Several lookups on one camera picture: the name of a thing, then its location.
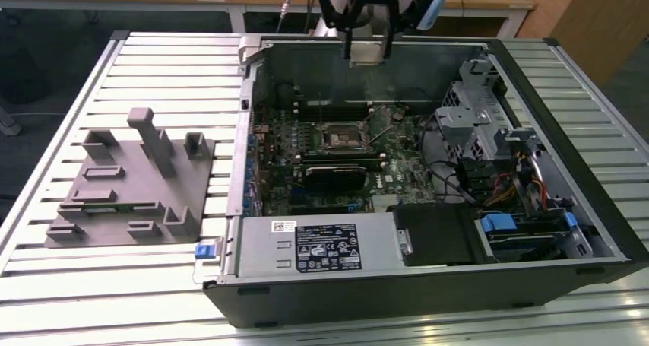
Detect black RAM slot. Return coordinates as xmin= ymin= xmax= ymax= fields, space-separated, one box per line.
xmin=302 ymin=151 xmax=383 ymax=157
xmin=296 ymin=101 xmax=371 ymax=109
xmin=296 ymin=110 xmax=372 ymax=117
xmin=299 ymin=162 xmax=386 ymax=169
xmin=296 ymin=106 xmax=372 ymax=113
xmin=299 ymin=158 xmax=384 ymax=165
xmin=300 ymin=154 xmax=384 ymax=161

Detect wooden cabinet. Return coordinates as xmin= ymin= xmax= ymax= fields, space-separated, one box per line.
xmin=520 ymin=0 xmax=649 ymax=90

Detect silver CPU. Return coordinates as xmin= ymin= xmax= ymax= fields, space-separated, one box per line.
xmin=350 ymin=37 xmax=387 ymax=69

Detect metal disk bay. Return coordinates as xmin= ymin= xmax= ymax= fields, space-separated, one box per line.
xmin=473 ymin=207 xmax=597 ymax=265

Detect yellow power wires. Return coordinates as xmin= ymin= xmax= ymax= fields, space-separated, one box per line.
xmin=481 ymin=186 xmax=516 ymax=208

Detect silver front drive bracket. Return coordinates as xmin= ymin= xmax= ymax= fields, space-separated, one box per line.
xmin=496 ymin=127 xmax=579 ymax=225

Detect grey case latch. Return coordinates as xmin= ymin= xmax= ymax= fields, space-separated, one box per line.
xmin=236 ymin=36 xmax=271 ymax=65

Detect black graphics card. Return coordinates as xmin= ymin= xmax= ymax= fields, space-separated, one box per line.
xmin=299 ymin=164 xmax=367 ymax=194

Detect silver metal drive cage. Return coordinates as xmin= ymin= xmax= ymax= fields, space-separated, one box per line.
xmin=435 ymin=59 xmax=512 ymax=160

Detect black plastic shroud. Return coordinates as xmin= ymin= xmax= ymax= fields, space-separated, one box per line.
xmin=392 ymin=204 xmax=491 ymax=268

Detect blue disk carrier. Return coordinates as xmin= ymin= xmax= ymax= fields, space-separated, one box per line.
xmin=481 ymin=215 xmax=517 ymax=233

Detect CPU socket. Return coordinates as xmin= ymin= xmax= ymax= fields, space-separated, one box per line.
xmin=314 ymin=121 xmax=376 ymax=153

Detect grey parts rack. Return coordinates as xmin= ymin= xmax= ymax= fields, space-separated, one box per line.
xmin=44 ymin=106 xmax=219 ymax=249

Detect orange wire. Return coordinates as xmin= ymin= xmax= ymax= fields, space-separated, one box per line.
xmin=524 ymin=180 xmax=552 ymax=210

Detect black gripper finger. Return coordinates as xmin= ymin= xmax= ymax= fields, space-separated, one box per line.
xmin=382 ymin=0 xmax=427 ymax=61
xmin=314 ymin=0 xmax=360 ymax=61

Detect metal socket cover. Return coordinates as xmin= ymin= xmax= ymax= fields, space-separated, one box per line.
xmin=366 ymin=108 xmax=396 ymax=145

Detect green motherboard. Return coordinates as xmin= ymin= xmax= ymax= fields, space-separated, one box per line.
xmin=250 ymin=104 xmax=442 ymax=217

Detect silver chipset heatsink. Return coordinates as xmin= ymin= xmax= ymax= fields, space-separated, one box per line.
xmin=372 ymin=193 xmax=403 ymax=212

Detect black hanging cable with plug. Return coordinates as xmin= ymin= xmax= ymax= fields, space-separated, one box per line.
xmin=276 ymin=0 xmax=316 ymax=34

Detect grey power supply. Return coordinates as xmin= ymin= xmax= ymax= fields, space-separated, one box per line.
xmin=236 ymin=211 xmax=406 ymax=279

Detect black PC case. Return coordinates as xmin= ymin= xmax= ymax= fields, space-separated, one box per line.
xmin=202 ymin=33 xmax=649 ymax=330

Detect wooden desk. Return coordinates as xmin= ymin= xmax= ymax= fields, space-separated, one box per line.
xmin=0 ymin=0 xmax=539 ymax=33

